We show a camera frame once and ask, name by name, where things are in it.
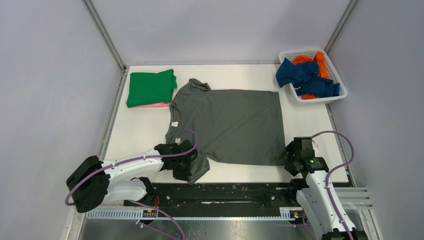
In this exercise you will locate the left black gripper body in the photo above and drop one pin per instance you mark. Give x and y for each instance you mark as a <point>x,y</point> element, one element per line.
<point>183,170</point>

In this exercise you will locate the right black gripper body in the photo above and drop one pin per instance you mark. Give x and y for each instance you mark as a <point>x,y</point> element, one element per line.
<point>290,163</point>

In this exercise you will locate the grey t-shirt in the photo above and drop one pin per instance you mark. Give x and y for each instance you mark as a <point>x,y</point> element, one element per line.
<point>230,126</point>

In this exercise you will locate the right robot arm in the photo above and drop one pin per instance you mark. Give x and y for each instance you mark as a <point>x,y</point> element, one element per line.
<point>315,193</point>

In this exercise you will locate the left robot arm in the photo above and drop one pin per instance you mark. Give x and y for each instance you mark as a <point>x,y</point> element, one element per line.
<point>96,182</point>

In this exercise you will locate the folded pink t-shirt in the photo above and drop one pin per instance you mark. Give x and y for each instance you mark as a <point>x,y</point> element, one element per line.
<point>155,105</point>

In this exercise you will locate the blue t-shirt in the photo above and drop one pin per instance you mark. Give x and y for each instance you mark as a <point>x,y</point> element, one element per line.
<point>287,73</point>

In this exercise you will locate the folded green t-shirt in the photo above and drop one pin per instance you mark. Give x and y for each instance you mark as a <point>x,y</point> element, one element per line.
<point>150,88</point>

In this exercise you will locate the white plastic basket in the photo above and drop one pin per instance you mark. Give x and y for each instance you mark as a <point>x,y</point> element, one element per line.
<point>332,74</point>

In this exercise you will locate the orange t-shirt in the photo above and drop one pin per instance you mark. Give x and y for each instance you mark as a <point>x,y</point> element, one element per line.
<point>319,63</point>

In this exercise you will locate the white slotted cable duct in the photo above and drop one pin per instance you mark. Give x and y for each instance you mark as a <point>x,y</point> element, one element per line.
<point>199,213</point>

